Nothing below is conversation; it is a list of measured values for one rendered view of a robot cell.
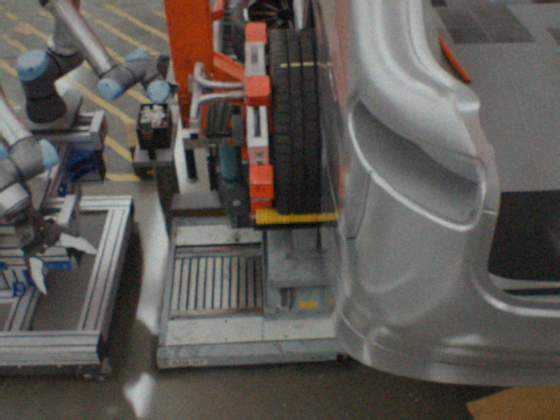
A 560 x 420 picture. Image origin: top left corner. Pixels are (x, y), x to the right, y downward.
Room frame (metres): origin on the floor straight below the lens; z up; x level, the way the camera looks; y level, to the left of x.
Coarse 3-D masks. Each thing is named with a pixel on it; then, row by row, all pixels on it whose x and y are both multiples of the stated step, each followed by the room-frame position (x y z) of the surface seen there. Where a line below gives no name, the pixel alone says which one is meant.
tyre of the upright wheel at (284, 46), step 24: (288, 48) 1.89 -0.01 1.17; (312, 48) 1.88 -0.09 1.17; (288, 72) 1.79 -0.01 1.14; (312, 72) 1.78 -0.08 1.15; (288, 96) 1.71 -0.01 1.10; (312, 96) 1.71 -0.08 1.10; (288, 120) 1.66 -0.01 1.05; (312, 120) 1.66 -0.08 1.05; (288, 144) 1.62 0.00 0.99; (312, 144) 1.62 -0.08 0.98; (288, 168) 1.60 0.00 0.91; (312, 168) 1.60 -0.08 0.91; (288, 192) 1.59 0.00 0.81; (312, 192) 1.60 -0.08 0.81
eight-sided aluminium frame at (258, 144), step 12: (252, 48) 1.99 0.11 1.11; (252, 60) 2.15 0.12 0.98; (264, 60) 2.15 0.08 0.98; (252, 72) 1.83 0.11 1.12; (264, 72) 1.83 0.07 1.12; (252, 108) 1.74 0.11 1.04; (264, 108) 1.73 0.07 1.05; (252, 120) 1.70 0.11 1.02; (264, 120) 1.70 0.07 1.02; (252, 132) 1.68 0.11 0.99; (264, 132) 1.68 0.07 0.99; (252, 144) 1.65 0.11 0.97; (264, 144) 1.65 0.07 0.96; (252, 156) 1.65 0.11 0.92; (264, 156) 1.65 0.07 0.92
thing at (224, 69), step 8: (216, 56) 2.40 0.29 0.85; (224, 56) 2.43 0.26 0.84; (216, 64) 2.34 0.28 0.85; (224, 64) 2.38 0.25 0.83; (232, 64) 2.41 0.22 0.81; (216, 72) 2.31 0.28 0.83; (224, 72) 2.32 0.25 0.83; (232, 72) 2.35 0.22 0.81; (240, 72) 2.39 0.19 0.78; (216, 80) 2.31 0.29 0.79; (224, 80) 2.32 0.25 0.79; (232, 80) 2.32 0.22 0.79; (240, 80) 2.32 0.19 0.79; (216, 88) 2.32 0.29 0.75; (240, 104) 2.30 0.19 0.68
